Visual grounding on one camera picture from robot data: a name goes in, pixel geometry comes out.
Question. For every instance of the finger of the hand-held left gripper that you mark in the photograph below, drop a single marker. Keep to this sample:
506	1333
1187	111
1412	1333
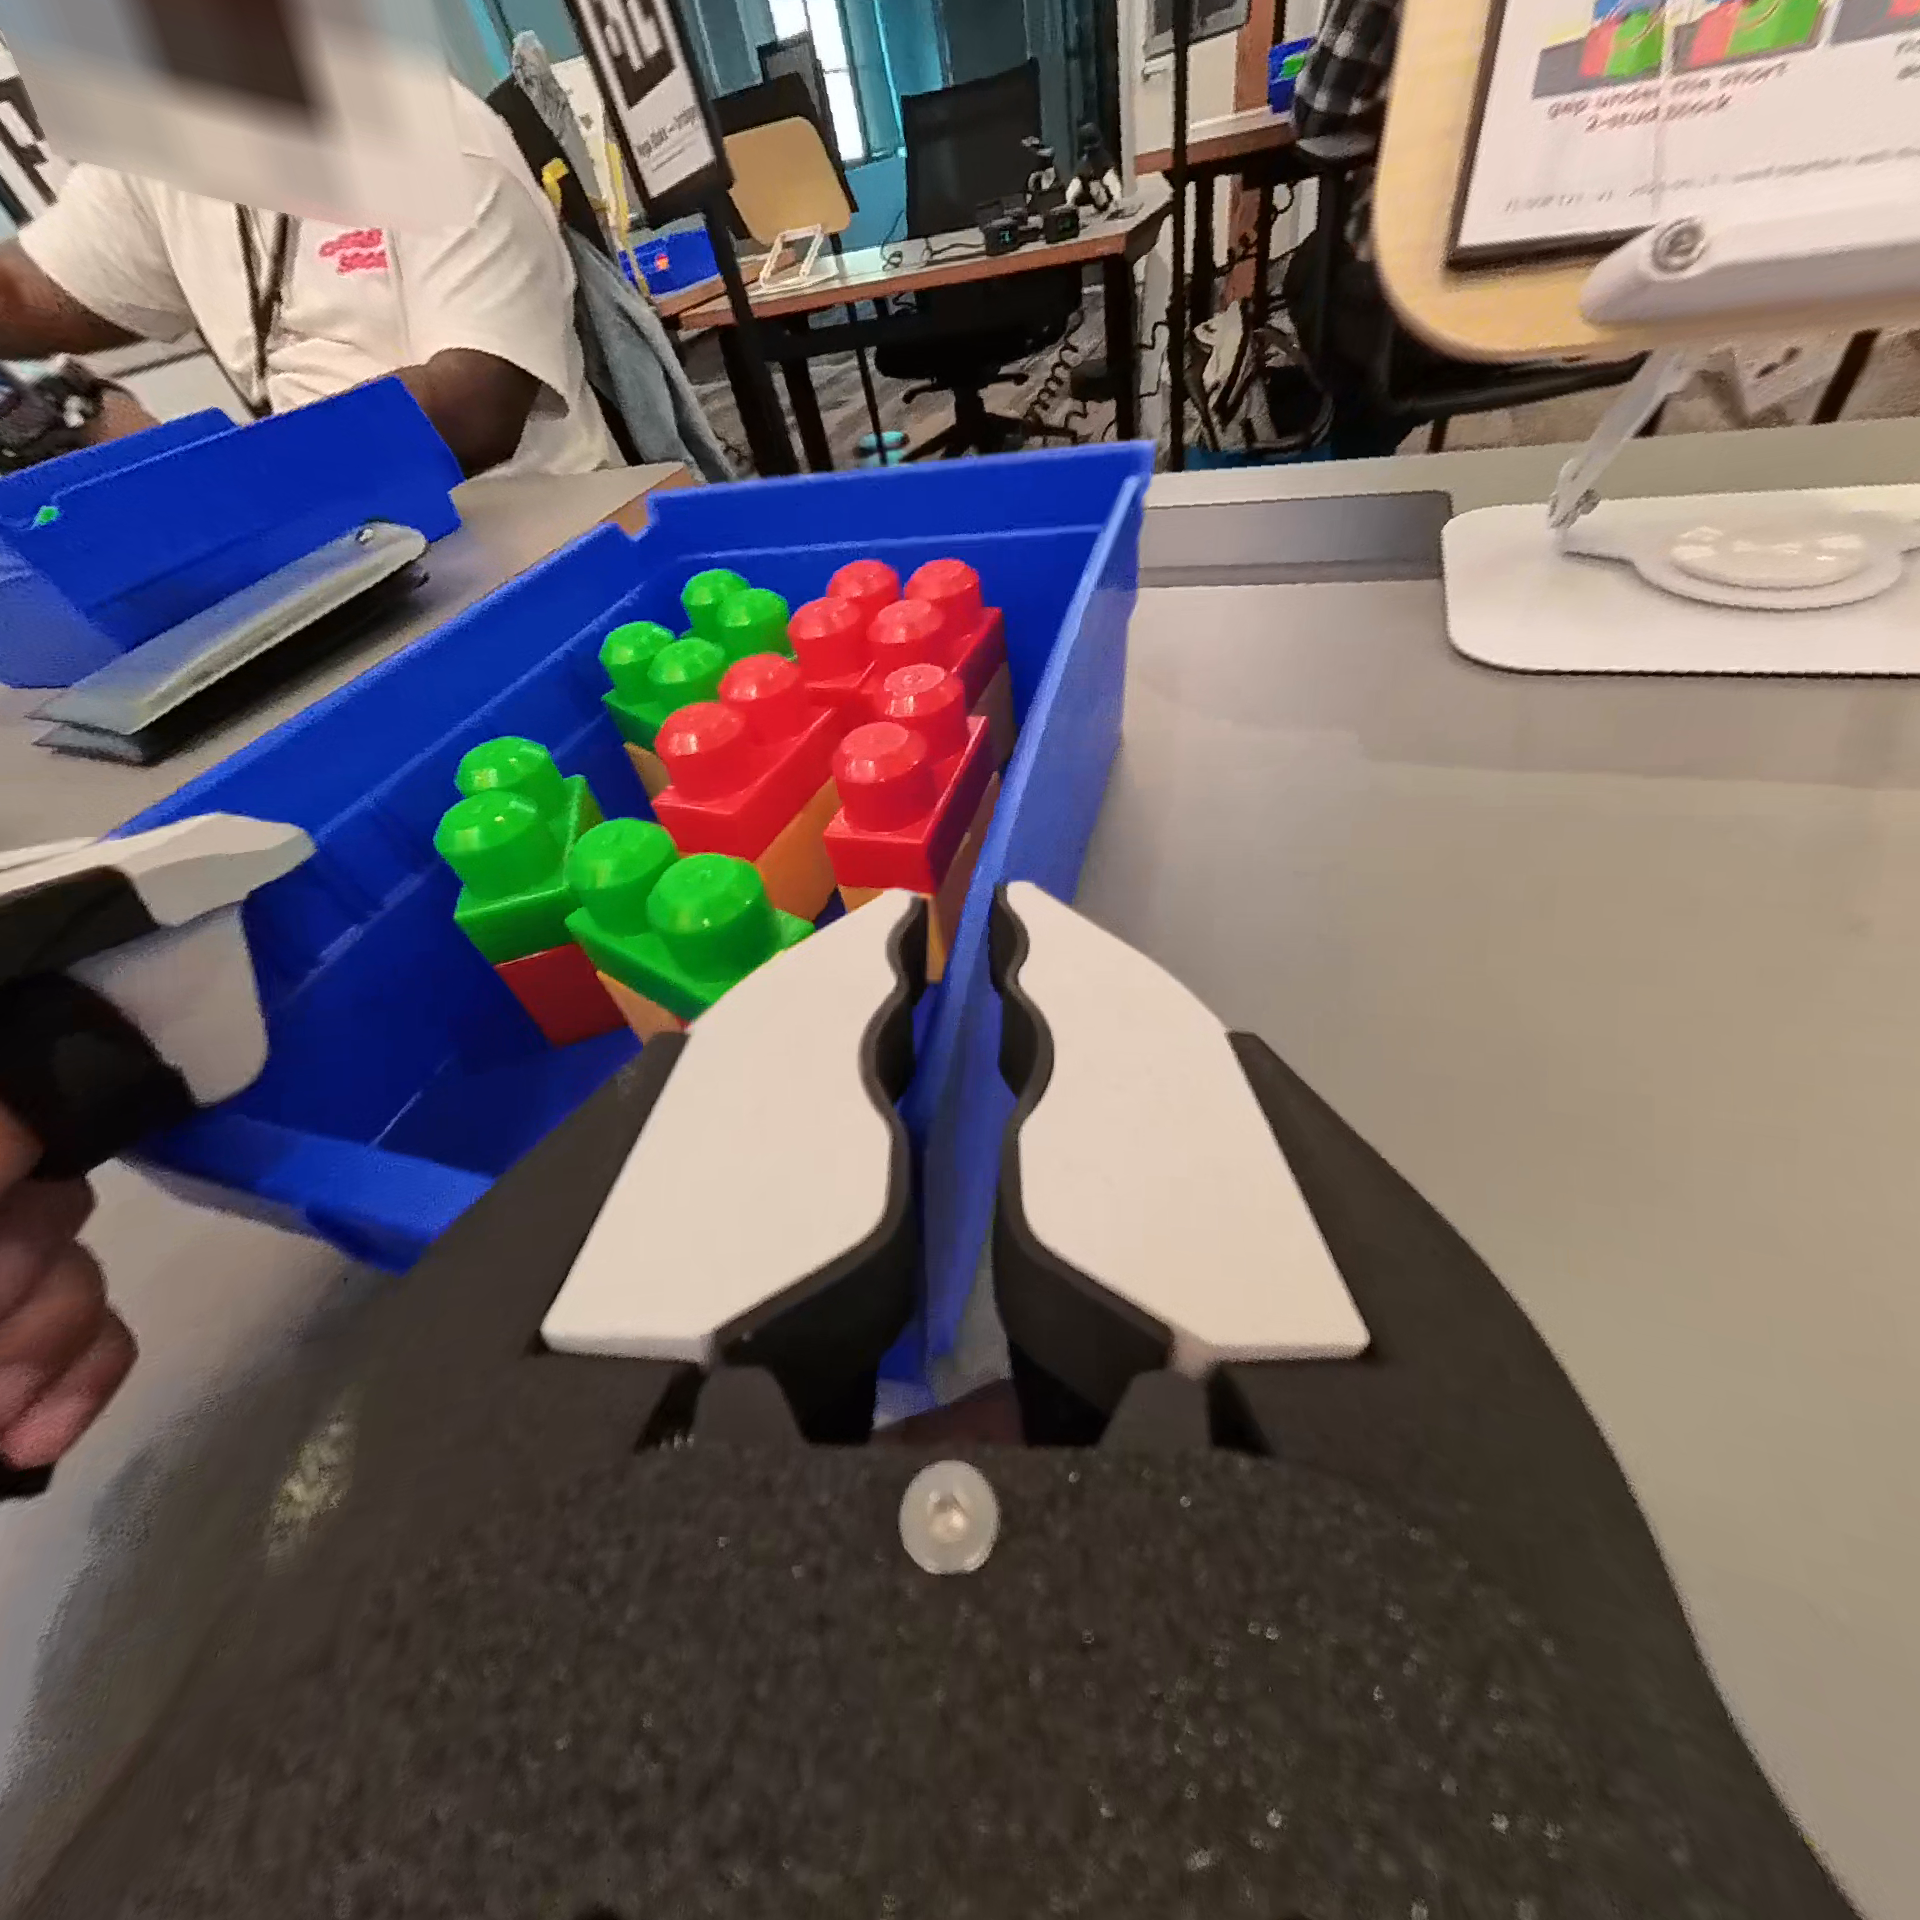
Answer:
212	870

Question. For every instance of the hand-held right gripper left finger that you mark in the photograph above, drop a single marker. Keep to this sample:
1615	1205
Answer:
722	1184

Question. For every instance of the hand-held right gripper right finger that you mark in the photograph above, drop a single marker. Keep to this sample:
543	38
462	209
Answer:
1185	1184

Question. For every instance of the blue plastic bin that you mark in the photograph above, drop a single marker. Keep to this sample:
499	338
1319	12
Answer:
375	975

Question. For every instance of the green two-stud toy block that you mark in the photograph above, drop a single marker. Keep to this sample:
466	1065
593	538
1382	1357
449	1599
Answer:
745	615
705	916
662	674
510	855

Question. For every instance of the grey desk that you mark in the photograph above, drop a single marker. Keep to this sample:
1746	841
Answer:
1500	975

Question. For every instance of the dark grey desk mat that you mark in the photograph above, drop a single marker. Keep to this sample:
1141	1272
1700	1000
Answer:
1290	533

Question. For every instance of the person's left hand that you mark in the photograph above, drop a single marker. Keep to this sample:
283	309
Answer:
53	1320

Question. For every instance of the cluster of blue bins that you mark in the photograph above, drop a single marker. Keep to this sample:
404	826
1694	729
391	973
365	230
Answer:
225	494

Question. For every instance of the blue denim jacket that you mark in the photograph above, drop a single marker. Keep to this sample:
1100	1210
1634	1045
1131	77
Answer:
646	376

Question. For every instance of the black white marker sign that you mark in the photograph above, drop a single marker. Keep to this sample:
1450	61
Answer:
646	89

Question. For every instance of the black office chair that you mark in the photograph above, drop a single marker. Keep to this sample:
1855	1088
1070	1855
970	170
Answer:
974	181

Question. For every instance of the printed instruction sheets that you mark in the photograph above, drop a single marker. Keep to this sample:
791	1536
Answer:
1651	165

